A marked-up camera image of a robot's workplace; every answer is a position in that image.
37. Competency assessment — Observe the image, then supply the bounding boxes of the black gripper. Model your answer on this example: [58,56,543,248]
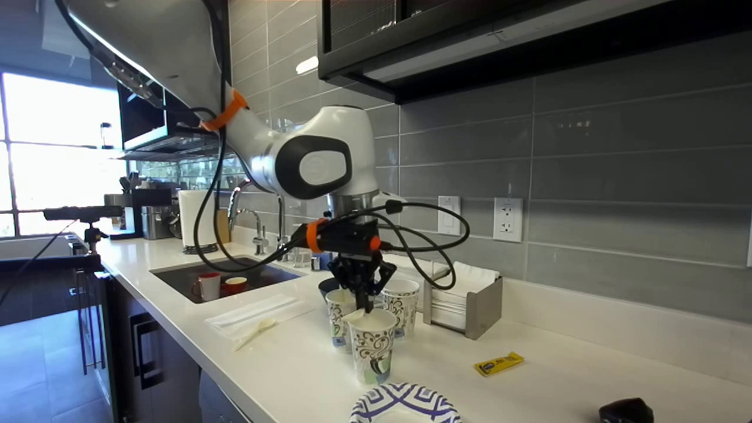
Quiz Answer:
[313,217,394,312]

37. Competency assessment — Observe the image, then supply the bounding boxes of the patterned paper cup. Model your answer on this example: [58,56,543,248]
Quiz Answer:
[323,288,362,348]
[344,309,397,382]
[375,279,420,335]

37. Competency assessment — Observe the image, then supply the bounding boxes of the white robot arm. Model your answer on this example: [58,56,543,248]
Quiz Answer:
[57,0,394,309]

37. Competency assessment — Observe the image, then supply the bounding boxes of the coffee machine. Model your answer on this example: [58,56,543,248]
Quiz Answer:
[120,177,176,240]

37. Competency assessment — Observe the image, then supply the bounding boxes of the patterned paper cup back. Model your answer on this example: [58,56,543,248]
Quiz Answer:
[375,279,420,335]

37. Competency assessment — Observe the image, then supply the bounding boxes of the blue patterned paper plate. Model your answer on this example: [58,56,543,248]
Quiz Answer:
[350,382,460,423]

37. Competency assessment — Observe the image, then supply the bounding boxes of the wrapped utensil packets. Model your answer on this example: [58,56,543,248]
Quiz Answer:
[206,294,313,349]

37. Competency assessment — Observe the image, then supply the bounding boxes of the chrome faucet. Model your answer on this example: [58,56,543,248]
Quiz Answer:
[228,184,267,257]

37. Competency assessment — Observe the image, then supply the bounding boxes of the yellow packet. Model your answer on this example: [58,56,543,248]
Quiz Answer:
[473,352,525,375]

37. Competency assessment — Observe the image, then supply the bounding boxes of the red cup in sink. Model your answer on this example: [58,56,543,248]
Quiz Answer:
[196,273,220,300]

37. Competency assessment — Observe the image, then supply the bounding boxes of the paper towel roll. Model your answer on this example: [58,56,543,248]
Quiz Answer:
[179,190,215,253]

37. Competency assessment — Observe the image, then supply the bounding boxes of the black overhead cabinet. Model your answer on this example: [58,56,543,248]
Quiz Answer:
[316,0,752,104]

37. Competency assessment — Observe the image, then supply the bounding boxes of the black small object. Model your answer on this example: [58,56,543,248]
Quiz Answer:
[599,396,652,423]

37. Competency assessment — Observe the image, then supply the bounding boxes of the white wall outlet left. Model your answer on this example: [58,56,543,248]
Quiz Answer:
[437,194,460,234]

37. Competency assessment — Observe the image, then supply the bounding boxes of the white wall outlet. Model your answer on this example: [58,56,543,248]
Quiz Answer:
[494,197,521,241]
[437,194,460,234]

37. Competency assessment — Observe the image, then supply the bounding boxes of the white wall outlet right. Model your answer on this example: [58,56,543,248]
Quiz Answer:
[494,197,521,241]

